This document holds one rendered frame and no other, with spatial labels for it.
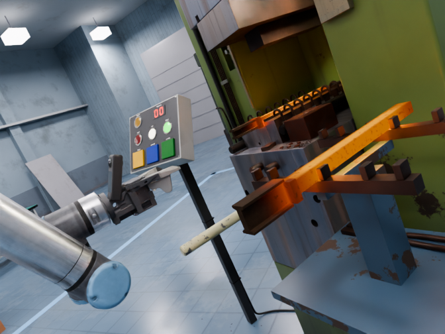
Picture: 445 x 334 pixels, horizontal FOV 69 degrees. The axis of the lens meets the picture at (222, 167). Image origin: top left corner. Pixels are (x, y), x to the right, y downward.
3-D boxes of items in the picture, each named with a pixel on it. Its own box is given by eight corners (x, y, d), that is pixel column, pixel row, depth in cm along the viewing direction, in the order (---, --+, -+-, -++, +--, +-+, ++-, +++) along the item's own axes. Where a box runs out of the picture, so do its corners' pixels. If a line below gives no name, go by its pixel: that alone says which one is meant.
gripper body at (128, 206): (151, 201, 91) (110, 222, 85) (138, 173, 89) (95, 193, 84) (159, 203, 84) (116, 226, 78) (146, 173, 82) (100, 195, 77)
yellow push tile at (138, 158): (143, 165, 144) (142, 149, 146) (132, 168, 148) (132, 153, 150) (146, 165, 145) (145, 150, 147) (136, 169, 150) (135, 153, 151)
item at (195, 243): (187, 258, 128) (181, 247, 127) (182, 256, 133) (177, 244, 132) (268, 205, 148) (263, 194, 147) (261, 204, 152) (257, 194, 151)
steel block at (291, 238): (355, 291, 92) (302, 148, 84) (273, 260, 125) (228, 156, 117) (449, 198, 117) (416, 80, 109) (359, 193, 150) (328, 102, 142)
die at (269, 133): (283, 143, 99) (273, 117, 97) (246, 148, 117) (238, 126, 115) (364, 97, 118) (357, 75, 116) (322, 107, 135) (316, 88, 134)
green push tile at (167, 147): (173, 155, 132) (173, 137, 133) (161, 159, 136) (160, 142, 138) (177, 156, 133) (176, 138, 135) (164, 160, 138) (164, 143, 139)
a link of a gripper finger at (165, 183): (187, 183, 84) (155, 196, 85) (178, 163, 83) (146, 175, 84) (185, 187, 81) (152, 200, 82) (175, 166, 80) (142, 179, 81)
